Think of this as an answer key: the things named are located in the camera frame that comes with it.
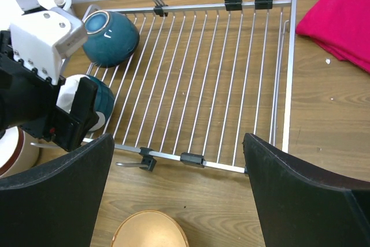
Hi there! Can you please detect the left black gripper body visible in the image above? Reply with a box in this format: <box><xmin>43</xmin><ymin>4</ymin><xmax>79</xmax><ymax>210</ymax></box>
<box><xmin>20</xmin><ymin>105</ymin><xmax>99</xmax><ymax>152</ymax></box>

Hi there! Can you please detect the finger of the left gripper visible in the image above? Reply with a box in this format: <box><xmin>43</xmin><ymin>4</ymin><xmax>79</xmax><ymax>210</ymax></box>
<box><xmin>70</xmin><ymin>77</ymin><xmax>99</xmax><ymax>127</ymax></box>

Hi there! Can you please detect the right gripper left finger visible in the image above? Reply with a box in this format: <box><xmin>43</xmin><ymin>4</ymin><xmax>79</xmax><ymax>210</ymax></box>
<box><xmin>1</xmin><ymin>134</ymin><xmax>114</xmax><ymax>246</ymax></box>

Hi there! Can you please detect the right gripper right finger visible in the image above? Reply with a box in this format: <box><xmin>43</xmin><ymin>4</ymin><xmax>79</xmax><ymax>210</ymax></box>
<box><xmin>243</xmin><ymin>133</ymin><xmax>369</xmax><ymax>246</ymax></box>

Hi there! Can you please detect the teal and white bowl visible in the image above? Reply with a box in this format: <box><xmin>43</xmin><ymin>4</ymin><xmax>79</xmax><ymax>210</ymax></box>
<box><xmin>57</xmin><ymin>74</ymin><xmax>114</xmax><ymax>132</ymax></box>

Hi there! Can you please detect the beige stoneware bowl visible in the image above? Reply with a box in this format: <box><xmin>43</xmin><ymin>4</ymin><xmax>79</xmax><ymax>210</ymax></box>
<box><xmin>0</xmin><ymin>127</ymin><xmax>40</xmax><ymax>171</ymax></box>

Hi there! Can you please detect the glossy red bowl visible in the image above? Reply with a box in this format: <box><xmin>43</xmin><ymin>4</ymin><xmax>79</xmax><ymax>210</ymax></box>
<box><xmin>0</xmin><ymin>128</ymin><xmax>40</xmax><ymax>179</ymax></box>

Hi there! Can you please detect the plain teal bowl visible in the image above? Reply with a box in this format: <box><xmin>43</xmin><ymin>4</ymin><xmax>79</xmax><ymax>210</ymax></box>
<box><xmin>83</xmin><ymin>10</ymin><xmax>140</xmax><ymax>68</ymax></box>

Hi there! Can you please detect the cream bowl with drawing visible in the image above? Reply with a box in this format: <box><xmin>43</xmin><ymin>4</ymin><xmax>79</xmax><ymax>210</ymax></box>
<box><xmin>110</xmin><ymin>210</ymin><xmax>189</xmax><ymax>246</ymax></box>

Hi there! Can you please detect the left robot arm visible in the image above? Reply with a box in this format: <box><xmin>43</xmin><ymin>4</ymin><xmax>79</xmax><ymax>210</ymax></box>
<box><xmin>1</xmin><ymin>71</ymin><xmax>99</xmax><ymax>152</ymax></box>

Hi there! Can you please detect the red folded cloth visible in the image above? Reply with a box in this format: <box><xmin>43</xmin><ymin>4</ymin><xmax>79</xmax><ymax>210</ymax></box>
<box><xmin>295</xmin><ymin>0</ymin><xmax>369</xmax><ymax>72</ymax></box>

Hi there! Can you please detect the metal wire dish rack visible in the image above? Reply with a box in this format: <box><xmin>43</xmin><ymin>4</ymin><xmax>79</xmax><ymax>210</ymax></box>
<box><xmin>30</xmin><ymin>0</ymin><xmax>298</xmax><ymax>177</ymax></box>

